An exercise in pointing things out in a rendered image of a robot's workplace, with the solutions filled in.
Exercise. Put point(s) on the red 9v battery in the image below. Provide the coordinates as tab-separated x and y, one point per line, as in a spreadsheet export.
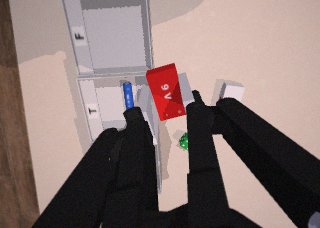
164	85

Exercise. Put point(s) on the red and white eraser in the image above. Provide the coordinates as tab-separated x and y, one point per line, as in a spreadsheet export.
232	90

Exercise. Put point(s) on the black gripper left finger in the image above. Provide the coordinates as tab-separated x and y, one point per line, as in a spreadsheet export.
81	200

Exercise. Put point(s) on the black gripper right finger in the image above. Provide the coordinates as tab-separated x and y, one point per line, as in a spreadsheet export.
288	172

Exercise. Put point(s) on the green die with white pips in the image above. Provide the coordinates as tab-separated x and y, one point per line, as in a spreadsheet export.
184	141

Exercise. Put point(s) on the grey rack of three labelled bins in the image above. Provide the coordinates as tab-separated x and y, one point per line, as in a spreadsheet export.
112	44

